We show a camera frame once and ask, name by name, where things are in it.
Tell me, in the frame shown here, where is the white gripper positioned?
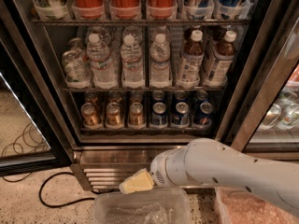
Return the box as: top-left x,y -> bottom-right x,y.
119,150 -> 172,194

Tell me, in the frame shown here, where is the blue pepsi can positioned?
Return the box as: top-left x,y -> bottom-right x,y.
193,102 -> 214,125
194,90 -> 208,105
172,102 -> 190,125
151,103 -> 166,126
151,91 -> 165,104
173,91 -> 187,104

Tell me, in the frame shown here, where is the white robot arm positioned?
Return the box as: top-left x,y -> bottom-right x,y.
119,138 -> 299,217

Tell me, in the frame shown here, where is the gold can front right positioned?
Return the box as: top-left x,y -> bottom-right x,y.
129,103 -> 144,126

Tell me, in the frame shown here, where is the gold can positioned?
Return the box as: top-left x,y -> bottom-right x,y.
129,103 -> 144,126
108,91 -> 122,104
84,91 -> 99,105
80,103 -> 100,126
130,91 -> 143,104
107,103 -> 121,126

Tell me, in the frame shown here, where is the gold can front middle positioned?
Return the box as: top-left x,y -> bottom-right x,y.
107,103 -> 121,126

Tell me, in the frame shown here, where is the gold can front left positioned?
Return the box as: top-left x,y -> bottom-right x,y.
80,103 -> 100,126

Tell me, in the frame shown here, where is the gold can back right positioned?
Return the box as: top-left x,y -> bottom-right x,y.
130,91 -> 143,104

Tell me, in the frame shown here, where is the gold can back middle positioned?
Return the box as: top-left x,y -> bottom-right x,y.
108,91 -> 122,104

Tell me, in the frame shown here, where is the gold can back left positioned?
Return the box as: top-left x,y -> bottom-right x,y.
84,91 -> 99,105

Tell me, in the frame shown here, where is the stainless steel fridge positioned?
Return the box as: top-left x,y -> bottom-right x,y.
6,0 -> 299,192

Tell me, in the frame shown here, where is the open glass fridge door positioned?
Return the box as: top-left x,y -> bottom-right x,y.
0,0 -> 71,176

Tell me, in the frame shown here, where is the silver green can front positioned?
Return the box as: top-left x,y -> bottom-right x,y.
62,50 -> 90,89

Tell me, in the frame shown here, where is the silver green can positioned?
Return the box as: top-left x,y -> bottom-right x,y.
67,37 -> 86,57
62,50 -> 90,89

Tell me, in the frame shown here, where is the right glass fridge door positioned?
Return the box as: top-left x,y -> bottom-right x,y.
231,0 -> 299,160

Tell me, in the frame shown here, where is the silver green can back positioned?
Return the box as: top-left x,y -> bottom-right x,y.
67,37 -> 86,57

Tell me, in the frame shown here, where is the red coca-cola can right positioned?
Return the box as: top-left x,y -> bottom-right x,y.
149,0 -> 175,19

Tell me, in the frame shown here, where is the red coca-cola can middle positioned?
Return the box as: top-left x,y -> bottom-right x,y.
110,0 -> 140,20

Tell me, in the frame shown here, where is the blue red can left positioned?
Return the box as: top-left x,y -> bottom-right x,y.
184,0 -> 209,20

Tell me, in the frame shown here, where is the green white can top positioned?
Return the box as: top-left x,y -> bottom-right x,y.
35,0 -> 67,20

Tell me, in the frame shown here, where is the clear bubble wrap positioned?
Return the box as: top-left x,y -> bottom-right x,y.
105,203 -> 175,224

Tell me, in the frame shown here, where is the clear plastic bin left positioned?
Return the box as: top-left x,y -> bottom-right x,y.
93,189 -> 192,224

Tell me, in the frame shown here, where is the clear plastic bin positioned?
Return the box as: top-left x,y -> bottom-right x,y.
214,187 -> 299,224
93,189 -> 192,224

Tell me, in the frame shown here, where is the clear plastic bin right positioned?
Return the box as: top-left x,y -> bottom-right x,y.
214,187 -> 299,224

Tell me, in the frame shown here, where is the pink bubble wrap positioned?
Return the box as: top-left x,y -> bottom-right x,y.
220,189 -> 299,224

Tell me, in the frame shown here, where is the water bottle front left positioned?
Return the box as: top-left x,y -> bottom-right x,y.
87,34 -> 117,89

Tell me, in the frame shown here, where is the water bottle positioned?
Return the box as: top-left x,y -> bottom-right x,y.
150,34 -> 171,88
121,35 -> 145,88
87,34 -> 117,89

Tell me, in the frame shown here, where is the water bottle front middle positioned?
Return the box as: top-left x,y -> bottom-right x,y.
121,35 -> 145,88

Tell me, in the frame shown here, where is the water bottle front right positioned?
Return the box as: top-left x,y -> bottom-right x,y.
150,34 -> 171,88

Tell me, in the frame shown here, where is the iced tea bottle left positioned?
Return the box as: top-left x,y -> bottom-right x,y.
177,30 -> 204,89

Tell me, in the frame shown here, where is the iced tea bottle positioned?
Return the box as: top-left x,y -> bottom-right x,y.
204,30 -> 236,87
177,30 -> 204,89

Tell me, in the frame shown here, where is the iced tea bottle right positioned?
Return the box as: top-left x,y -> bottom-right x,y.
204,30 -> 236,87

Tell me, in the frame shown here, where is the black power cable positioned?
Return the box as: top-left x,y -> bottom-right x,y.
38,171 -> 101,209

